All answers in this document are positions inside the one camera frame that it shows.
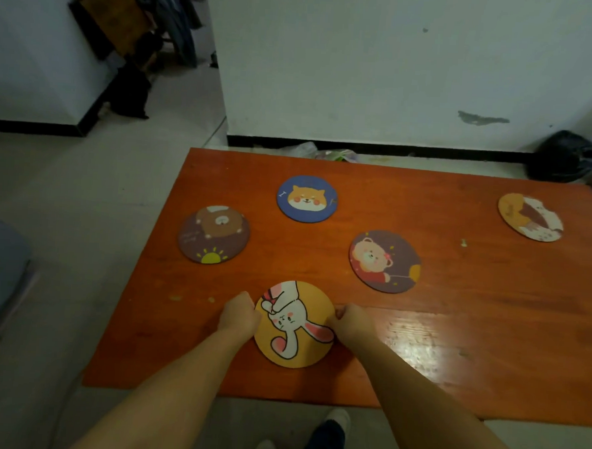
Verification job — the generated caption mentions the person's left hand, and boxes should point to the person's left hand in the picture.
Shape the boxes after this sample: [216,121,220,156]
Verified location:
[215,289,265,347]

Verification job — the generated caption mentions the person's right hand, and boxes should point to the person's right hand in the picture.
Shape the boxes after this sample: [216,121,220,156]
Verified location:
[324,302,380,356]

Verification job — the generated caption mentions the yellow rabbit coaster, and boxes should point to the yellow rabbit coaster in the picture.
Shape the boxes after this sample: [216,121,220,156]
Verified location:
[252,278,339,371]

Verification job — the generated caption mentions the purple pink bear coaster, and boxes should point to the purple pink bear coaster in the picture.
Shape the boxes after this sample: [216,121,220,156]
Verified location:
[347,228,424,296]

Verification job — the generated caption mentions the brown bear sun coaster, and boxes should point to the brown bear sun coaster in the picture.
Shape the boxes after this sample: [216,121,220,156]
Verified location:
[176,203,252,267]

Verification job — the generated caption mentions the blue shiba dog coaster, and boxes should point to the blue shiba dog coaster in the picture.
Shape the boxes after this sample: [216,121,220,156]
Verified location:
[275,173,340,225]

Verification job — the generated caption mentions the orange cat coaster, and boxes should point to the orange cat coaster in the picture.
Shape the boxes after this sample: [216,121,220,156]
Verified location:
[496,192,566,244]

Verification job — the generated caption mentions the person's left forearm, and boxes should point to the person's left forearm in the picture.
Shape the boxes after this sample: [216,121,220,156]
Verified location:
[66,319,244,449]

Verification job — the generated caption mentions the person's right forearm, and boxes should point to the person's right forearm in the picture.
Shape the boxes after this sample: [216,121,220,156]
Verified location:
[346,333,543,449]

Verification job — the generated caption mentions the person's right white shoe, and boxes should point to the person's right white shoe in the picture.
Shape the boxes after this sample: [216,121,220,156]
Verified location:
[325,407,352,439]

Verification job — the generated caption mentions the person's right blue trouser leg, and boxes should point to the person's right blue trouser leg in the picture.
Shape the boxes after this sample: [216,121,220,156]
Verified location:
[297,418,354,449]

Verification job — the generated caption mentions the orange-brown wooden table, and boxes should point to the orange-brown wooden table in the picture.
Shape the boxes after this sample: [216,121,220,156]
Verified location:
[81,143,592,428]

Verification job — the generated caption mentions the green vegetable scraps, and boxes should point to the green vegetable scraps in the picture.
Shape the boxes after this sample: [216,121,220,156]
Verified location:
[316,147,360,164]

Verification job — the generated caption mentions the black floor bag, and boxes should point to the black floor bag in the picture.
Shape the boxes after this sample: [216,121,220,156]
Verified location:
[105,28,163,121]

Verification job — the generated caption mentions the black trash bag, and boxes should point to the black trash bag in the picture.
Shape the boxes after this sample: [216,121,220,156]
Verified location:
[525,128,592,185]

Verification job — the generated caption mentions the hanging dark clothes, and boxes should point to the hanging dark clothes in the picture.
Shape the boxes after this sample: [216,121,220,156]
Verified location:
[121,0,205,69]

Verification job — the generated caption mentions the brown wooden chair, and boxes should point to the brown wooden chair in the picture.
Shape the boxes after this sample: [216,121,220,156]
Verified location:
[62,0,155,64]

